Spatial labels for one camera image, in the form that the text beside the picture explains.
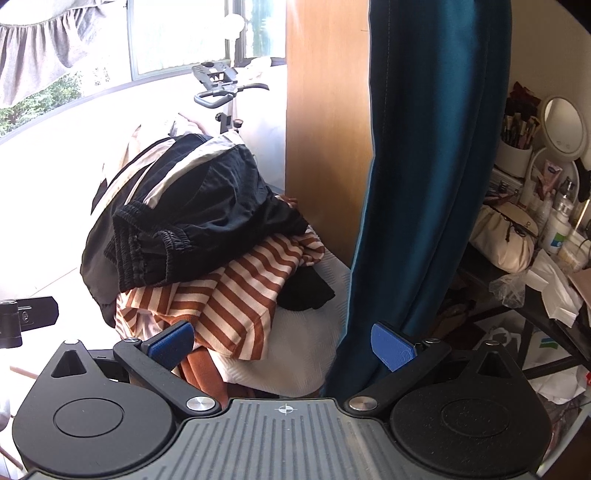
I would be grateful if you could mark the wooden wardrobe panel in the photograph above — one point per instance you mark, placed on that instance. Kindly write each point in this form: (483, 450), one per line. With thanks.
(328, 141)

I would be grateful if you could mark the grey hanging garment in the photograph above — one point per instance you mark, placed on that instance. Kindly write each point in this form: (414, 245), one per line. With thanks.
(42, 40)

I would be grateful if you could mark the exercise bike handlebar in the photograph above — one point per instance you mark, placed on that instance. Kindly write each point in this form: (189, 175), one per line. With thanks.
(221, 87)

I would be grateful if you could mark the white lotion bottle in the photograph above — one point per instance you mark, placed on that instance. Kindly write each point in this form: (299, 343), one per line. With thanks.
(557, 227)

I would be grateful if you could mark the brown white striped shirt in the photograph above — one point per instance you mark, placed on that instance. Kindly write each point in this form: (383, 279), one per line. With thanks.
(230, 309)

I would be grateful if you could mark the beige drawstring pouch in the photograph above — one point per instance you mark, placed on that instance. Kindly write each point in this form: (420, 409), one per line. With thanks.
(506, 235)

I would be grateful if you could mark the white brush holder cup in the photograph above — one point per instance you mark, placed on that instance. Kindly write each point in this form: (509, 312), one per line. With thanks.
(513, 161)

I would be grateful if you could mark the round vanity mirror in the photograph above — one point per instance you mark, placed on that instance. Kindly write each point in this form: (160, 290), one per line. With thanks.
(561, 138)

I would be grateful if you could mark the teal blue curtain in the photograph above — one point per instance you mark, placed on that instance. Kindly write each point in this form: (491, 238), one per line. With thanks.
(439, 74)

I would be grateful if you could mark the black shorts white stripe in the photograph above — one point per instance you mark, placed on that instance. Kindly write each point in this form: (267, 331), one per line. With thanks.
(180, 209)

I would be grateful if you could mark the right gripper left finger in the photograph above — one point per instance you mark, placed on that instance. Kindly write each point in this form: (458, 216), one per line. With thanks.
(151, 363)

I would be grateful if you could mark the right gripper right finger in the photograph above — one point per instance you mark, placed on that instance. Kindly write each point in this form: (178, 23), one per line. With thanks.
(408, 363)

